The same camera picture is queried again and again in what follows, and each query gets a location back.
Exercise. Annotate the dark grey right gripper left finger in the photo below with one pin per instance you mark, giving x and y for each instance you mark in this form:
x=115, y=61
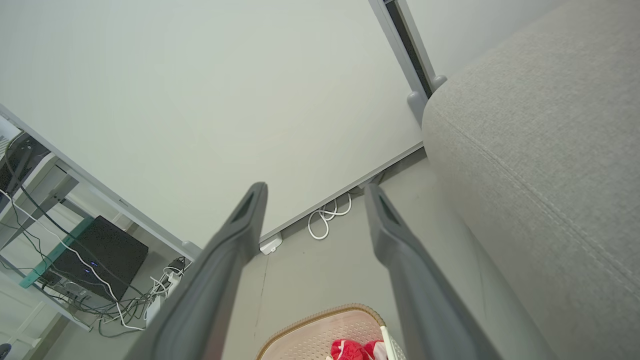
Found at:
x=210, y=290

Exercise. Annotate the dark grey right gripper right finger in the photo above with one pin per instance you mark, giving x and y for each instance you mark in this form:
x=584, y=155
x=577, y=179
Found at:
x=425, y=300

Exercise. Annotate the red garment with white trim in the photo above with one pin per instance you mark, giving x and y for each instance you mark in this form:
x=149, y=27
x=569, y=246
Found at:
x=347, y=350

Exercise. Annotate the grey fabric sofa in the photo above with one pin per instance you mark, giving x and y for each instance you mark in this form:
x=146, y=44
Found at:
x=550, y=175

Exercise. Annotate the black power adapter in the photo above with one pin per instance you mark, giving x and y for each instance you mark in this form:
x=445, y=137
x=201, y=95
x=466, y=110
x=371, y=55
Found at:
x=177, y=265

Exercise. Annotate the white power strip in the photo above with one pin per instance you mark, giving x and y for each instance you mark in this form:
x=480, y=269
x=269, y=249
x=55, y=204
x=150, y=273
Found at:
x=155, y=306

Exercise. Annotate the small white floor box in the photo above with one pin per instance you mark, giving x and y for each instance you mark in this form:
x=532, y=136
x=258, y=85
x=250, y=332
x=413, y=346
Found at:
x=270, y=245

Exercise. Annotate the black computer case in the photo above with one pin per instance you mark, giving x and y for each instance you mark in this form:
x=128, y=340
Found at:
x=110, y=250

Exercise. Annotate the beige plastic laundry basket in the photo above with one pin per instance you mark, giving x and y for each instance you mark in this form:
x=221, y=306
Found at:
x=310, y=340

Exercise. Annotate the green shelf beam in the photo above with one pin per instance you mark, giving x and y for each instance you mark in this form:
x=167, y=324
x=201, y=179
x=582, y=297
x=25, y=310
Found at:
x=55, y=255

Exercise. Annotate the white metal desk frame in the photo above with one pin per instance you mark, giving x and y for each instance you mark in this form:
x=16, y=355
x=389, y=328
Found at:
x=50, y=172

